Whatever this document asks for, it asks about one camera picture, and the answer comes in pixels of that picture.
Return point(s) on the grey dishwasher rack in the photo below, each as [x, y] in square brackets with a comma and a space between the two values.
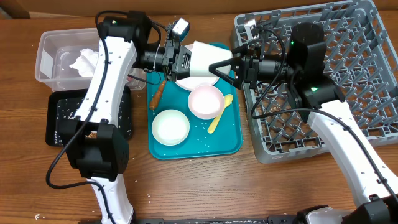
[359, 58]

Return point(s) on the teal serving tray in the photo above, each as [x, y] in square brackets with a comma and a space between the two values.
[226, 139]

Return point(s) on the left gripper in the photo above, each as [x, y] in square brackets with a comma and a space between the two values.
[175, 60]

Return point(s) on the brown food chunk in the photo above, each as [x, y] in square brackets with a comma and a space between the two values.
[92, 135]

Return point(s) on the pile of white rice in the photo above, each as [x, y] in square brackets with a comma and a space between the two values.
[66, 110]

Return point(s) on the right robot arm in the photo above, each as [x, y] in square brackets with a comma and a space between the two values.
[322, 105]

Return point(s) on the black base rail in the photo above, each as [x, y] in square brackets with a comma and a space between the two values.
[211, 221]

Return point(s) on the clear plastic bin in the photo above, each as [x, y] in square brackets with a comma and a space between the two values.
[57, 50]

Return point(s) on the large white plate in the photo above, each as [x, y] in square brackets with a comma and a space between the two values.
[191, 83]

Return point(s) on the yellow plastic spoon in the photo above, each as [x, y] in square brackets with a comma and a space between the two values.
[227, 101]

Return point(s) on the black tray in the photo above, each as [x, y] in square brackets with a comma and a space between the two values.
[76, 95]

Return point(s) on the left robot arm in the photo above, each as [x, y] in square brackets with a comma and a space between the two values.
[92, 140]

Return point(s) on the white cup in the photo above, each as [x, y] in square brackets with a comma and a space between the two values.
[203, 55]

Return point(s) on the small white plate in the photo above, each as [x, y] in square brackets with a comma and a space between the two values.
[170, 127]

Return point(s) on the pink bowl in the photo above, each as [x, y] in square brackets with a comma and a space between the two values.
[206, 102]

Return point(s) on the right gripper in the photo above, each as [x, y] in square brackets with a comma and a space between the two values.
[244, 70]

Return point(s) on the white napkin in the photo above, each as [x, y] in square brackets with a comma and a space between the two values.
[86, 63]

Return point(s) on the orange carrot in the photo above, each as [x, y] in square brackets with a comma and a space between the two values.
[158, 95]

